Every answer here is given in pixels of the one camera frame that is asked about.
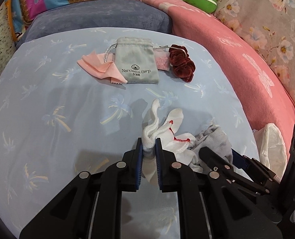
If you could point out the blue palm print sheet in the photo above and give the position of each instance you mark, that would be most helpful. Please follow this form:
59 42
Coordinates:
57 120

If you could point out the small pink packet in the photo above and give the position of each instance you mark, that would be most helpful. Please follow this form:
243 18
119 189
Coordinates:
162 59

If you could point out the white plastic trash bag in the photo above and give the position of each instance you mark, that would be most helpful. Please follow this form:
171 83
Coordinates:
271 149

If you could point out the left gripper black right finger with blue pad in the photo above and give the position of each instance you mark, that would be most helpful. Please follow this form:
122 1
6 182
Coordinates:
219 204

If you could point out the dark red velvet scrunchie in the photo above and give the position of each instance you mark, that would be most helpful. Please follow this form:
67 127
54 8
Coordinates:
182 66

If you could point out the floral grey bedding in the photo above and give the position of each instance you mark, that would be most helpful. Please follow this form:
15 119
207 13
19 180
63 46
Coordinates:
268 26

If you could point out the white sock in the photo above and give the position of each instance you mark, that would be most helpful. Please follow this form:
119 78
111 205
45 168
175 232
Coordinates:
180 145

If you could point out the grey-blue velvet pillow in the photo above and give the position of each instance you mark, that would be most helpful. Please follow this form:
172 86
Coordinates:
98 13

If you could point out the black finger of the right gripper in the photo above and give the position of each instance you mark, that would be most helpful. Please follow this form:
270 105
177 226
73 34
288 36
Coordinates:
237 171

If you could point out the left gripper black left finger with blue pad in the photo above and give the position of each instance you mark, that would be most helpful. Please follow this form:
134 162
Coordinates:
90 205

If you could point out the grey velvet drawstring pouch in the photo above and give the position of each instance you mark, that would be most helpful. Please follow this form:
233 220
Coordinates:
134 58

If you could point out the pink cleaning cloth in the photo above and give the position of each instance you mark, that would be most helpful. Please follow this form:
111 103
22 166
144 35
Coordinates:
95 65

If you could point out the grey dirty sock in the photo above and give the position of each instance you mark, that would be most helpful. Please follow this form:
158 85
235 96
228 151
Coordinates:
215 139

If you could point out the pink towel blanket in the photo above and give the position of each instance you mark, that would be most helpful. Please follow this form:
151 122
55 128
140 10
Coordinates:
263 97

